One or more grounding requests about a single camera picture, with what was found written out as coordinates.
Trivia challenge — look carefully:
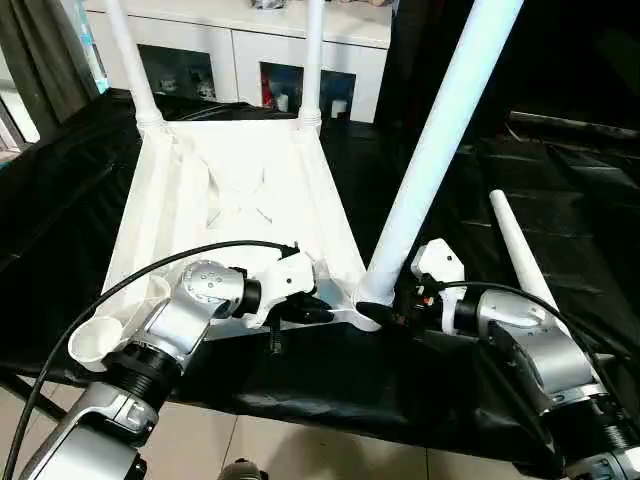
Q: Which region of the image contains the white plastic table leg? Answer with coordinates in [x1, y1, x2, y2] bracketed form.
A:
[101, 0, 165, 127]
[353, 0, 527, 307]
[296, 0, 327, 130]
[488, 188, 562, 312]

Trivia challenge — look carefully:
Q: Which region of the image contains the white plastic table top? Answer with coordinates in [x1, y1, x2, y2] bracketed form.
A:
[66, 116, 387, 375]

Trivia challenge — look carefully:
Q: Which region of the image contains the black work surface mat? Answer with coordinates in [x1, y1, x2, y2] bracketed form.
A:
[0, 87, 640, 476]

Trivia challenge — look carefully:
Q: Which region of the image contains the dark grey tube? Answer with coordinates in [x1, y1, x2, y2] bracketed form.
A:
[508, 109, 640, 137]

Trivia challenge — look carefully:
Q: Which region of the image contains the white glass-door cabinet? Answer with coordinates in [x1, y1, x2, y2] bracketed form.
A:
[83, 0, 395, 125]

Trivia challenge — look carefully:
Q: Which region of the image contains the black backdrop cloth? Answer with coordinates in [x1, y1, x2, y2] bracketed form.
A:
[374, 0, 640, 131]

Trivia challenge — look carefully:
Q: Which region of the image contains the glass sliding door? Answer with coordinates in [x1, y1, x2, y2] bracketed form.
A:
[0, 49, 42, 167]

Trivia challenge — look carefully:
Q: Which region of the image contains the grey curtain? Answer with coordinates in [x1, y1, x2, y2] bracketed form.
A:
[0, 0, 102, 127]

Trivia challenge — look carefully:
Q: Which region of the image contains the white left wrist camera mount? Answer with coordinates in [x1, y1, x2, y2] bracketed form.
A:
[243, 251, 320, 332]

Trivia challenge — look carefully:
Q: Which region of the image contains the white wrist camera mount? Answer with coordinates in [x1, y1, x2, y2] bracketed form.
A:
[409, 238, 467, 335]
[243, 251, 320, 332]

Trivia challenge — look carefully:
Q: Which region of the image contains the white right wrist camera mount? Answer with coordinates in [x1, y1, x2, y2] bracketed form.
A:
[409, 238, 467, 335]

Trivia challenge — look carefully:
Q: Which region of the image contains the black left wrist camera cable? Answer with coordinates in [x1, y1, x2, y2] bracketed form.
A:
[14, 239, 302, 480]

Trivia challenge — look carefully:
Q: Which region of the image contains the black metal table frame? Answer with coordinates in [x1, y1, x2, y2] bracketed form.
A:
[0, 373, 67, 422]

